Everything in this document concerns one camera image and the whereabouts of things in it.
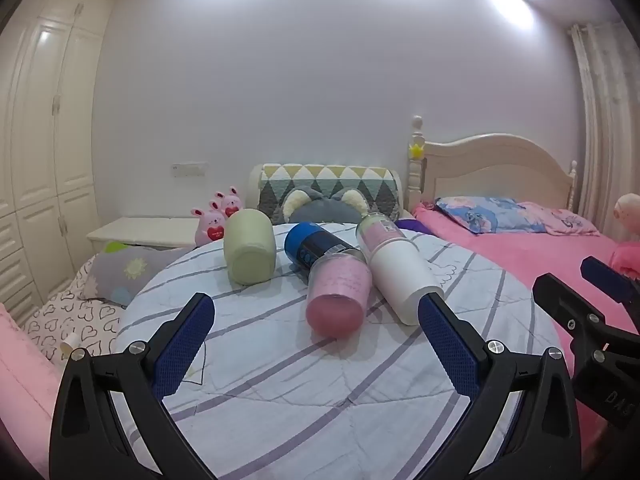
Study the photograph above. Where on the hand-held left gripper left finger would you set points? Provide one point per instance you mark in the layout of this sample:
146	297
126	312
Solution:
184	347

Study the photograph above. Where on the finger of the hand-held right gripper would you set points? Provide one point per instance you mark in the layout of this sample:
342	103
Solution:
565	305
612	280

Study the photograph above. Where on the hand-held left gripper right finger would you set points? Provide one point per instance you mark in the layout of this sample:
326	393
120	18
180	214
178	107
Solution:
450	347

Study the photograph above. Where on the pink translucent cup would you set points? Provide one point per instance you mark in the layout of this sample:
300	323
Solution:
337	295

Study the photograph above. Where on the white cup with clear lid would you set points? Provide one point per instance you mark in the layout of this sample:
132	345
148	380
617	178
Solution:
400	270

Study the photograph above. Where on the light green cup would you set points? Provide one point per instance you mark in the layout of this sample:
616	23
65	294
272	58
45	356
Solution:
250	250

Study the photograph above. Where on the blue cup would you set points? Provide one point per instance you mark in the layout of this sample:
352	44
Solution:
306	245

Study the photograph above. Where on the pink plush toy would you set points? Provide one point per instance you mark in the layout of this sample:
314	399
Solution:
627	240

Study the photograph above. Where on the pink bed sheet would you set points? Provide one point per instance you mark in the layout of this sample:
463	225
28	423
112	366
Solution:
510	265

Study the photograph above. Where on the pink cartoon pillow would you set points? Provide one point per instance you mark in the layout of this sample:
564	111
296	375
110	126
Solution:
565	220

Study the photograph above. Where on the grey flower pillow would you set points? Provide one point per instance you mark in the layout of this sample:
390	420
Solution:
130	272

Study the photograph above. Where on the heart-print white sheet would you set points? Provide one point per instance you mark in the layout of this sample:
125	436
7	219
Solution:
75	315

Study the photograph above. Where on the large pink bunny toy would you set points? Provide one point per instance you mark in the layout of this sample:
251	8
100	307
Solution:
210	230

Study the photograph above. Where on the blue cartoon pillow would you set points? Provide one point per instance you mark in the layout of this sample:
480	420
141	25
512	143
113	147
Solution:
480	215

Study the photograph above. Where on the white nightstand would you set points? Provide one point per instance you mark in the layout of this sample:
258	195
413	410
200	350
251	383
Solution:
145	230

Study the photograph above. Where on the purple cloth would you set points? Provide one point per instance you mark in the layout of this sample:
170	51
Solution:
417	226

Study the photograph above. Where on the cream curtain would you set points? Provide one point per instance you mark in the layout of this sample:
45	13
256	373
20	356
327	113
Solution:
607	135

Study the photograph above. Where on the cream bed headboard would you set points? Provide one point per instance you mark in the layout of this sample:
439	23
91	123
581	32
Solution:
500	170

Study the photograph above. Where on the small pink bunny toy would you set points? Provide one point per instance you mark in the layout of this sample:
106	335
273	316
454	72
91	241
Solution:
232	205

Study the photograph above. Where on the pink blanket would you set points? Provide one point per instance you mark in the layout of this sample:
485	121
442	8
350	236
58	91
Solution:
25	375

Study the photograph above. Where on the grey bear pillow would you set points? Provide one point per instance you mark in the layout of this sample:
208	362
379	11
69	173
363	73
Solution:
320	207

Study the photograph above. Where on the triangle-patterned headboard cover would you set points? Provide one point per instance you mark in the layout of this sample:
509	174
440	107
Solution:
325	177

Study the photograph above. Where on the cream wardrobe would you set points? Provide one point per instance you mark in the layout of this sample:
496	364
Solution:
45	160

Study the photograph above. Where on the white wall switch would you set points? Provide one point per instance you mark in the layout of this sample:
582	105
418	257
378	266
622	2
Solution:
189	169

